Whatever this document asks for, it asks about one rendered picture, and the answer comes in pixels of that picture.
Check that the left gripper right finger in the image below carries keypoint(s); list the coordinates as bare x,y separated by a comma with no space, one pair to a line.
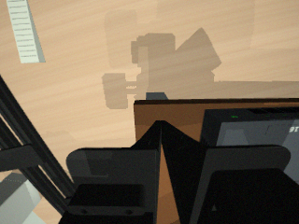
190,165

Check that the brown wooden stand with grey legs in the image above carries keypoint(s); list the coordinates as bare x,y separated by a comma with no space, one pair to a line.
186,115

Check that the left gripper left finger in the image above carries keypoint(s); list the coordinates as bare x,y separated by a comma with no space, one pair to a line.
138,164

